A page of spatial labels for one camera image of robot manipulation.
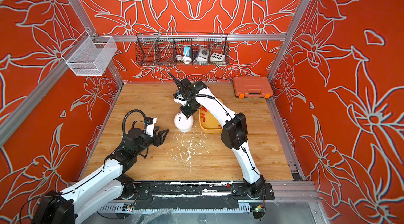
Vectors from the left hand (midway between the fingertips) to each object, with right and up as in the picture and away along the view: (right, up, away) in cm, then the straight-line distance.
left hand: (164, 128), depth 82 cm
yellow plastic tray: (+25, 0, +14) cm, 29 cm away
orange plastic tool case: (+59, +25, +33) cm, 72 cm away
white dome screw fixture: (+10, +1, +5) cm, 11 cm away
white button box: (+30, +41, +12) cm, 52 cm away
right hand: (+10, +7, +3) cm, 13 cm away
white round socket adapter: (+22, +42, +8) cm, 48 cm away
